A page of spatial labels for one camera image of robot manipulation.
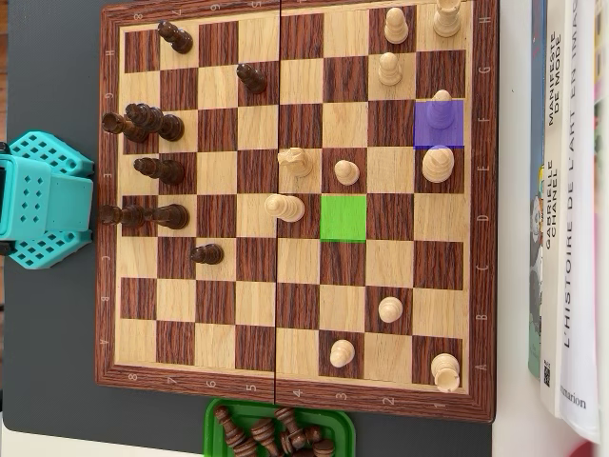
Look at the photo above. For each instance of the light wooden bishop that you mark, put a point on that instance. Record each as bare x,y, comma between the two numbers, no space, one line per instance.
440,116

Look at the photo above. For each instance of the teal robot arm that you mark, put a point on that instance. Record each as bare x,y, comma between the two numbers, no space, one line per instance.
62,204

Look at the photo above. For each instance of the dark wooden chess piece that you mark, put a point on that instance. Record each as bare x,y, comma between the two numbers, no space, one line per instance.
164,170
234,433
264,432
323,447
119,215
288,421
171,215
169,126
314,434

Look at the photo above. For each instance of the light wooden queen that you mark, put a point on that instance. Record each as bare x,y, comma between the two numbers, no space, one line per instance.
285,208

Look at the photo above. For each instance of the wooden folding chessboard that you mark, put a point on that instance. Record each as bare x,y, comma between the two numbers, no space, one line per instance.
342,266

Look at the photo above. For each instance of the light wooden knight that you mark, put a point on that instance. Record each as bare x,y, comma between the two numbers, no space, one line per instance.
297,162

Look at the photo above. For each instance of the light wooden pawn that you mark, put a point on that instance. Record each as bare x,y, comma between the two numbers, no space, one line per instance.
346,172
390,71
390,309
341,353
396,28

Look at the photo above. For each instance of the dark wooden pawn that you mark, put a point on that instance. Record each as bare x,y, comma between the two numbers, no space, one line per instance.
253,80
178,39
209,254

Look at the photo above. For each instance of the light wooden king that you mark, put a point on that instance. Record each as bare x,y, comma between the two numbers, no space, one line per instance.
438,164

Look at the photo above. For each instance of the light wooden rook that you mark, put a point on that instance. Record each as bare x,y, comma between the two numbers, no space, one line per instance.
447,19
445,369

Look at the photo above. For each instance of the green plastic tray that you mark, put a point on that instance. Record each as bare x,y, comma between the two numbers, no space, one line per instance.
345,433

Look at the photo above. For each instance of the dark wooden rook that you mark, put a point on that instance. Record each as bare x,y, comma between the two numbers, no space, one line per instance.
114,125

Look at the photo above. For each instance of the white Chanel manifeste book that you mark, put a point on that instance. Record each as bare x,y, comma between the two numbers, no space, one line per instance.
554,190

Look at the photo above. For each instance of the dark grey table mat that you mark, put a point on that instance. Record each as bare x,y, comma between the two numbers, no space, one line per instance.
47,333

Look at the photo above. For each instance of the blue illustrated book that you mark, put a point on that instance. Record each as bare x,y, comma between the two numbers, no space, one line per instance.
537,71

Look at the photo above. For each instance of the white book coloured marks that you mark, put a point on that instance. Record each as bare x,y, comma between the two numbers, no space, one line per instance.
603,190

